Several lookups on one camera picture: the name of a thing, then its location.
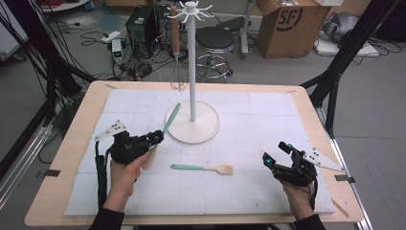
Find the large printed cardboard box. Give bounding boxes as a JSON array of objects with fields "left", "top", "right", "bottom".
[{"left": 255, "top": 0, "right": 333, "bottom": 59}]

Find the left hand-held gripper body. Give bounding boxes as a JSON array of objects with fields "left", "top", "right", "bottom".
[{"left": 94, "top": 119, "right": 151, "bottom": 166}]

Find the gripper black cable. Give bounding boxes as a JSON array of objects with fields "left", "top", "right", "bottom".
[
  {"left": 94, "top": 140, "right": 108, "bottom": 209},
  {"left": 307, "top": 176, "right": 320, "bottom": 212}
]

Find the green handle slotted wooden spatula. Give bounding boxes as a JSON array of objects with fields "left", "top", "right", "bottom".
[{"left": 169, "top": 163, "right": 235, "bottom": 176}]

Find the white utensil stand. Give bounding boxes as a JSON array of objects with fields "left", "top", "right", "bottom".
[{"left": 165, "top": 0, "right": 221, "bottom": 145}]

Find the black metal frame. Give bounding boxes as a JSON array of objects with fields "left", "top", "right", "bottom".
[
  {"left": 0, "top": 0, "right": 97, "bottom": 127},
  {"left": 300, "top": 0, "right": 401, "bottom": 139}
]

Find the person's right hand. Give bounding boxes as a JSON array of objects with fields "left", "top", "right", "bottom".
[{"left": 281, "top": 180, "right": 315, "bottom": 222}]

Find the wooden table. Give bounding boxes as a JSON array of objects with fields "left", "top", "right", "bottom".
[{"left": 24, "top": 80, "right": 365, "bottom": 227}]

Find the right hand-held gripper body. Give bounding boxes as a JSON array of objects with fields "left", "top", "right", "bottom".
[{"left": 271, "top": 147, "right": 346, "bottom": 188}]

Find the white device with green display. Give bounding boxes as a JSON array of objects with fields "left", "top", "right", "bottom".
[{"left": 110, "top": 38, "right": 124, "bottom": 65}]

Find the tangle of black floor cables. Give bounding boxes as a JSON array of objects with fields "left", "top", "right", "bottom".
[{"left": 79, "top": 28, "right": 175, "bottom": 82}]

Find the person's left hand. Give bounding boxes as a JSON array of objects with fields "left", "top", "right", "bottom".
[{"left": 102, "top": 151, "right": 151, "bottom": 212}]

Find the white power strip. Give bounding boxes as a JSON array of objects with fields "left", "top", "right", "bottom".
[{"left": 101, "top": 30, "right": 123, "bottom": 44}]

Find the white flat board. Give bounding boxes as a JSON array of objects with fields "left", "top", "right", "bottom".
[{"left": 314, "top": 37, "right": 381, "bottom": 58}]

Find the black computer tower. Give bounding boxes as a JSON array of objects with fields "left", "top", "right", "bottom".
[{"left": 124, "top": 5, "right": 161, "bottom": 60}]

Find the black round stool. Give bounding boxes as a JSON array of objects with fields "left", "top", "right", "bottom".
[{"left": 194, "top": 26, "right": 237, "bottom": 82}]

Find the wooden handle wire whisk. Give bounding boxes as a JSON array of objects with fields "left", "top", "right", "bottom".
[{"left": 169, "top": 5, "right": 189, "bottom": 93}]

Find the aluminium rail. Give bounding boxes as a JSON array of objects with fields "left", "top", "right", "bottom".
[
  {"left": 0, "top": 124, "right": 54, "bottom": 210},
  {"left": 314, "top": 106, "right": 373, "bottom": 230}
]

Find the white round side table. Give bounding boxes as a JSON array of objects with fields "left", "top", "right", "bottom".
[{"left": 37, "top": 0, "right": 91, "bottom": 13}]

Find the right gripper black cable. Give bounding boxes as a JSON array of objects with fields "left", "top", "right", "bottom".
[{"left": 307, "top": 176, "right": 320, "bottom": 212}]

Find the grey metal stand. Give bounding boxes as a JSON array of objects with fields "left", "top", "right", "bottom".
[{"left": 239, "top": 0, "right": 257, "bottom": 60}]

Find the black tape strip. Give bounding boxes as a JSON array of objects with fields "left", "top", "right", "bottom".
[
  {"left": 35, "top": 169, "right": 61, "bottom": 179},
  {"left": 334, "top": 174, "right": 356, "bottom": 184}
]

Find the white gridded mat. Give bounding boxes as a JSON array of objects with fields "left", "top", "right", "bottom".
[{"left": 63, "top": 88, "right": 336, "bottom": 217}]

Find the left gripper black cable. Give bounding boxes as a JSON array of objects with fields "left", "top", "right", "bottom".
[{"left": 94, "top": 140, "right": 108, "bottom": 209}]

